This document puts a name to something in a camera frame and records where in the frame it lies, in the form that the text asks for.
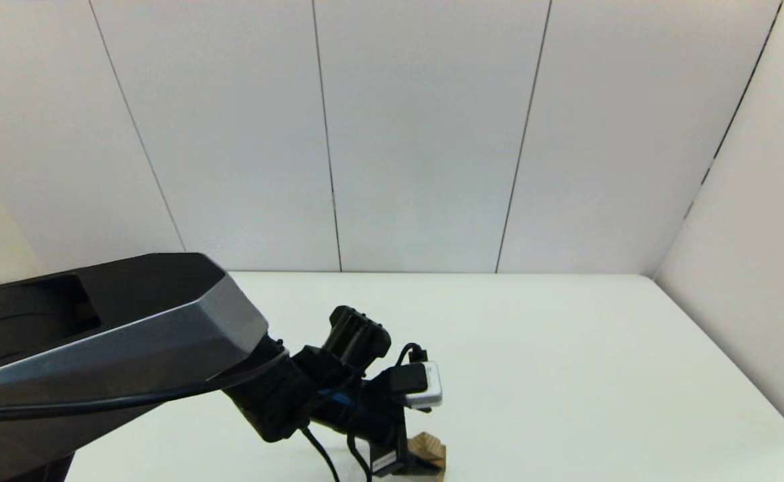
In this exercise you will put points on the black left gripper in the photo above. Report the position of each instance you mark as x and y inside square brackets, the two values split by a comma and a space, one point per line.
[371, 422]

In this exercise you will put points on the triangular wooden building block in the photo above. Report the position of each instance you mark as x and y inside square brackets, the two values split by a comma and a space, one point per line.
[428, 448]

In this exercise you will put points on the rectangular wooden building block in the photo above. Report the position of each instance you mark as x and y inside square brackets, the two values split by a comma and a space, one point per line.
[432, 476]

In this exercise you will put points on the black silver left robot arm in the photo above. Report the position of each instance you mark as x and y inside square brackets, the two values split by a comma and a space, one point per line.
[150, 348]

